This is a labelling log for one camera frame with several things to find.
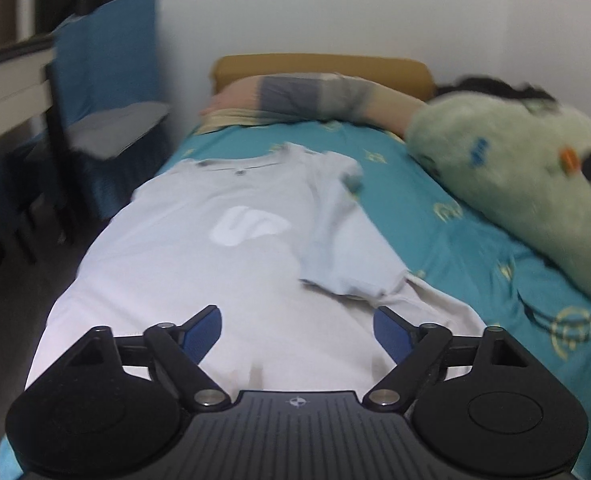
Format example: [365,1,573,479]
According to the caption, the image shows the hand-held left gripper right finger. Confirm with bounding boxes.
[364,305,527,414]

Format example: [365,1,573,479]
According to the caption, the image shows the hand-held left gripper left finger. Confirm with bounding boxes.
[71,304,227,411]

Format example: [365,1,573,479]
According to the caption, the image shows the white t-shirt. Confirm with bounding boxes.
[25,142,487,397]

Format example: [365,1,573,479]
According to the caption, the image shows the dark cloth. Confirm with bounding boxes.
[435,75,557,107]

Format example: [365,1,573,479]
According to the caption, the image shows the bed with teal printed sheet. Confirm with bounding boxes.
[0,120,591,480]

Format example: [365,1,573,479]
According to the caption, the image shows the grey and peach striped pillow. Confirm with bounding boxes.
[200,73,427,137]

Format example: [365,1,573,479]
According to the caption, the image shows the mustard wooden headboard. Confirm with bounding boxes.
[210,53,436,103]

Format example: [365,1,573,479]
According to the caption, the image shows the chair with blue cover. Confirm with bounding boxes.
[44,0,174,241]

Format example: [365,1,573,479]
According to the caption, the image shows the white desk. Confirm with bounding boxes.
[0,34,59,157]

